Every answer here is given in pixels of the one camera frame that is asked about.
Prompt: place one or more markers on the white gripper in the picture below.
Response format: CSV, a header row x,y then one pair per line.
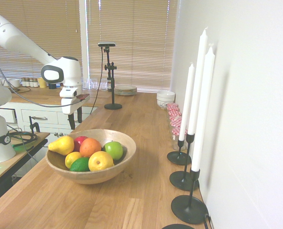
x,y
68,105

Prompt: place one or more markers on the large round yellow fruit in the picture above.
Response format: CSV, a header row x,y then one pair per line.
x,y
101,161

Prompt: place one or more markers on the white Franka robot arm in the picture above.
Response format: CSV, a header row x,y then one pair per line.
x,y
13,38

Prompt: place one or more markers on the yellow pear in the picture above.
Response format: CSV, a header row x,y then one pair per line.
x,y
63,145

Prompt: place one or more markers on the red apple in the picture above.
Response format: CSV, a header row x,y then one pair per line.
x,y
79,140

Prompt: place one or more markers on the orange fruit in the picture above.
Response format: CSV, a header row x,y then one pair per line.
x,y
90,148

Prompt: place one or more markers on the white drawer cabinet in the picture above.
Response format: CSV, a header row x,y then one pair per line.
x,y
39,118

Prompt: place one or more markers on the clear drinking glass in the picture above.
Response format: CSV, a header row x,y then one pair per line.
x,y
104,85
92,84

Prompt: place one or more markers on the black cup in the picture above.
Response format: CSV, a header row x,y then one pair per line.
x,y
52,86

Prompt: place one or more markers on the small yellow lemon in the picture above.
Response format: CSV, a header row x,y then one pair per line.
x,y
72,159

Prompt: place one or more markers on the black table clamp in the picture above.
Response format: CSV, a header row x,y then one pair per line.
x,y
34,125

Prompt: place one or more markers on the green lime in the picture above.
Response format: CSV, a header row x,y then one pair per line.
x,y
80,165

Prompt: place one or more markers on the dark glass bottle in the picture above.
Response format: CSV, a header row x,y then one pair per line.
x,y
109,84

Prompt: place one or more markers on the yellow mug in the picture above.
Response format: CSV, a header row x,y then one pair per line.
x,y
42,83

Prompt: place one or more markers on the green apple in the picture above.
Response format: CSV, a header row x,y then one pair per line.
x,y
114,150

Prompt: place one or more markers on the wooden robot mounting table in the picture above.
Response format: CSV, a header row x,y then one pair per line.
x,y
29,145

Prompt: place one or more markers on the small spice jar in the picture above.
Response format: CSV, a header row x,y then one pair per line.
x,y
23,82
27,82
35,83
31,82

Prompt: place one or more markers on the white plate stack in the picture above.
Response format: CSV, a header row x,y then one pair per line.
x,y
125,90

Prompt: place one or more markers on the wooden fruit bowl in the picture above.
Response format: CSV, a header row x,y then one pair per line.
x,y
96,176

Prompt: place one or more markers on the patterned white ceramic bowl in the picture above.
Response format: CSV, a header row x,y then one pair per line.
x,y
164,104

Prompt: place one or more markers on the plain white ceramic bowl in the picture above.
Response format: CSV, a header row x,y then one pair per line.
x,y
165,94

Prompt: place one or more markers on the wide wooden window blind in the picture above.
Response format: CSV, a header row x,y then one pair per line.
x,y
136,35

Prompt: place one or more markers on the black candle holder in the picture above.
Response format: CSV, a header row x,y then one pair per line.
x,y
178,158
183,181
189,211

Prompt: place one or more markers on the shortest white candle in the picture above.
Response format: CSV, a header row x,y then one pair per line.
x,y
186,105

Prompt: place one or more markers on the medium white candle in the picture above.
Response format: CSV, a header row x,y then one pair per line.
x,y
203,114

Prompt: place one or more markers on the tallest white candle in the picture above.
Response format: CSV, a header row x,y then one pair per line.
x,y
198,83

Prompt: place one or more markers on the black round disc base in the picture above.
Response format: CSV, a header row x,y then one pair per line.
x,y
177,226

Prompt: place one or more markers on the red wrist camera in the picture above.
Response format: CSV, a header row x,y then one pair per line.
x,y
83,96

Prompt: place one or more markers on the black camera stand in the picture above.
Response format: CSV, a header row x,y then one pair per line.
x,y
113,106

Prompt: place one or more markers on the black stereo camera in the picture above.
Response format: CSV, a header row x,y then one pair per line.
x,y
107,44

